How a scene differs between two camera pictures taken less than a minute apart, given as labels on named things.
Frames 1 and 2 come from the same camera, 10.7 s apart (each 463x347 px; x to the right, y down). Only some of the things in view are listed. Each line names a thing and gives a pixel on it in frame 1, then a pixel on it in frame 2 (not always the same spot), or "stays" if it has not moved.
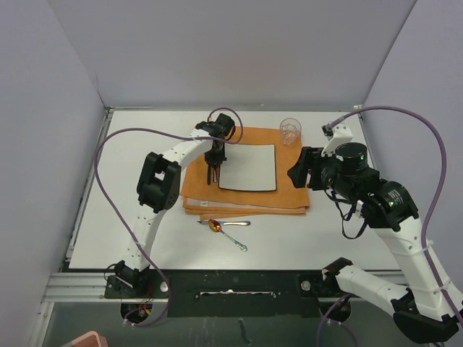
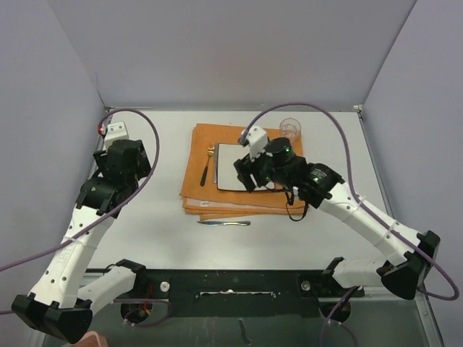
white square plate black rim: (248, 167) stays
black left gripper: (215, 159) → (142, 170)
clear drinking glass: (291, 130) stays
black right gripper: (309, 162) → (246, 167)
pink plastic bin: (90, 339) stays
